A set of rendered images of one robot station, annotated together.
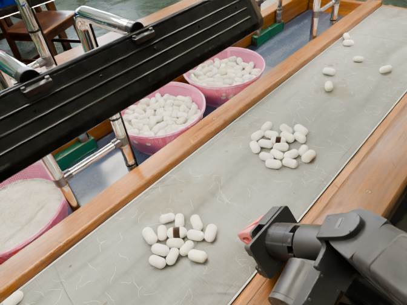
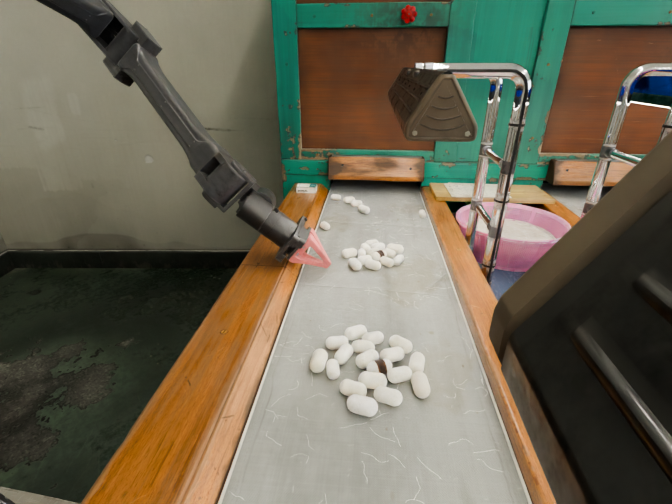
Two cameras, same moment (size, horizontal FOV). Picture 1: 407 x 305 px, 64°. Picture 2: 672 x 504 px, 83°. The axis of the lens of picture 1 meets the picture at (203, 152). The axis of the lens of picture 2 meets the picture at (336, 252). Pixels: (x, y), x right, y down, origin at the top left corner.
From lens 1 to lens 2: 0.97 m
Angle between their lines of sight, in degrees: 101
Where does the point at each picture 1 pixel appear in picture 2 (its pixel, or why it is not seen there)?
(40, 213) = not seen: hidden behind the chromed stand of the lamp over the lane
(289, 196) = (313, 315)
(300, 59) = not seen: outside the picture
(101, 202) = (455, 242)
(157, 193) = (435, 273)
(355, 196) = (239, 320)
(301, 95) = not seen: outside the picture
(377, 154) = (215, 390)
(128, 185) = (457, 254)
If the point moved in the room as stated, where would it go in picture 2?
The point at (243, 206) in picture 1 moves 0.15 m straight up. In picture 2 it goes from (350, 292) to (351, 216)
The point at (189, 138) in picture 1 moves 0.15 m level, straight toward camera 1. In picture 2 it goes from (483, 308) to (406, 276)
